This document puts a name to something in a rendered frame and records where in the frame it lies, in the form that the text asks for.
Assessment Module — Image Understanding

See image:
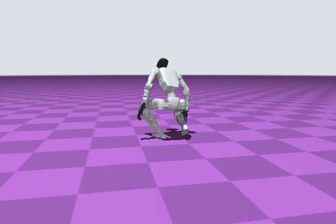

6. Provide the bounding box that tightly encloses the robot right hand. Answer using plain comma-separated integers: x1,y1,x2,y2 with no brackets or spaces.
182,108,189,122

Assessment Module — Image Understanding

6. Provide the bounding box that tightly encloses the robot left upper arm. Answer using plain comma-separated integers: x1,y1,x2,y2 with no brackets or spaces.
145,68,159,90

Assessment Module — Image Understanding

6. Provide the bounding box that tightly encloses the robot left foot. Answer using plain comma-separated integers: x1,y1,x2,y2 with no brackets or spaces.
152,132,167,138

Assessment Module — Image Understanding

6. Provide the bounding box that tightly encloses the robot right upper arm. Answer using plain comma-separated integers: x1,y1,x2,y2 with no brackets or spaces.
177,73,190,95

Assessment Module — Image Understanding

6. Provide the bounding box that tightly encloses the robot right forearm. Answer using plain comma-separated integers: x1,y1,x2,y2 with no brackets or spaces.
184,93,191,111

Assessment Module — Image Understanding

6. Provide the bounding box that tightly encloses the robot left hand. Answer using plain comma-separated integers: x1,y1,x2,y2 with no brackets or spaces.
137,102,146,120

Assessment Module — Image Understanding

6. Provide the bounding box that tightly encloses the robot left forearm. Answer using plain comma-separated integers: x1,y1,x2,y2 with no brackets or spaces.
142,85,151,107

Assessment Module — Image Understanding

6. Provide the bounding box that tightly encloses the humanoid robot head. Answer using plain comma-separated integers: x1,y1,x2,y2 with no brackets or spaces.
156,58,168,69

